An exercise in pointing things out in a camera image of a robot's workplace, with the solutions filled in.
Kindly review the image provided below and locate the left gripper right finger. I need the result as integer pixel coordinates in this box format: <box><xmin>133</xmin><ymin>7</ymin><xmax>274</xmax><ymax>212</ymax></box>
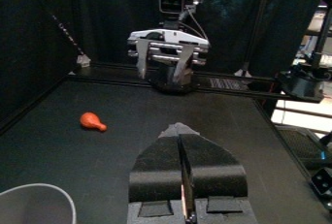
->
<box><xmin>179</xmin><ymin>122</ymin><xmax>260</xmax><ymax>224</ymax></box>

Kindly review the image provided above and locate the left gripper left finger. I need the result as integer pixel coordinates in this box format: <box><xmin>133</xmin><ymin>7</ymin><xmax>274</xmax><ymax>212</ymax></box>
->
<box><xmin>127</xmin><ymin>122</ymin><xmax>186</xmax><ymax>224</ymax></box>

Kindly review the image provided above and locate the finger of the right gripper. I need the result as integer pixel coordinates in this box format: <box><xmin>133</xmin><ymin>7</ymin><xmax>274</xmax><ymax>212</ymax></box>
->
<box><xmin>135</xmin><ymin>38</ymin><xmax>151</xmax><ymax>80</ymax></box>
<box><xmin>171</xmin><ymin>43</ymin><xmax>198</xmax><ymax>84</ymax></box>

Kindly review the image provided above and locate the grey bowl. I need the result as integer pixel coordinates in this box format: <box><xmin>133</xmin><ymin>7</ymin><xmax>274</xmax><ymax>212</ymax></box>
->
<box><xmin>0</xmin><ymin>182</ymin><xmax>78</xmax><ymax>224</ymax></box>

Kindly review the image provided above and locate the white text label sticker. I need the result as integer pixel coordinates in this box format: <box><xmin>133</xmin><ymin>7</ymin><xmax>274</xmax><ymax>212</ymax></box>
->
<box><xmin>206</xmin><ymin>77</ymin><xmax>245</xmax><ymax>91</ymax></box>

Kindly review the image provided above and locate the black cloth curtain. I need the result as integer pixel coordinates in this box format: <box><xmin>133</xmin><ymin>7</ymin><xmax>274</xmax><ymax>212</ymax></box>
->
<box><xmin>0</xmin><ymin>0</ymin><xmax>304</xmax><ymax>77</ymax></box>

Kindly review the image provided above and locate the orange toy chicken drumstick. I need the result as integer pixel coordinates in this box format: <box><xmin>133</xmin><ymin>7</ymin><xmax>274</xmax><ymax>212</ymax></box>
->
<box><xmin>79</xmin><ymin>112</ymin><xmax>108</xmax><ymax>133</ymax></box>

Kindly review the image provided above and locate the black perforated panel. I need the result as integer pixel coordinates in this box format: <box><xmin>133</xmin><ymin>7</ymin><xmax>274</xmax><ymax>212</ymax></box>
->
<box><xmin>276</xmin><ymin>124</ymin><xmax>332</xmax><ymax>171</ymax></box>

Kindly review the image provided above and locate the black box with holes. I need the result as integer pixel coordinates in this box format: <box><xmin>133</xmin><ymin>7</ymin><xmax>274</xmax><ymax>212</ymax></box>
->
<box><xmin>311</xmin><ymin>167</ymin><xmax>332</xmax><ymax>211</ymax></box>

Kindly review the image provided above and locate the black table frame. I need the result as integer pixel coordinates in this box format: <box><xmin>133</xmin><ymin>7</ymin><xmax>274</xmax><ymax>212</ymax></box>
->
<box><xmin>63</xmin><ymin>61</ymin><xmax>304</xmax><ymax>103</ymax></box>

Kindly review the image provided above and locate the white frame corner bracket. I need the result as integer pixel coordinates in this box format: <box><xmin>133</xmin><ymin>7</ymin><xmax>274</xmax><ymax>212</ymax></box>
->
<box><xmin>75</xmin><ymin>53</ymin><xmax>92</xmax><ymax>68</ymax></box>
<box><xmin>233</xmin><ymin>67</ymin><xmax>253</xmax><ymax>78</ymax></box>

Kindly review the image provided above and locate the thin white brace cord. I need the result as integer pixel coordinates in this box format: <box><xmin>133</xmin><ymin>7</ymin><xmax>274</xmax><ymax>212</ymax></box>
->
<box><xmin>51</xmin><ymin>14</ymin><xmax>84</xmax><ymax>56</ymax></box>

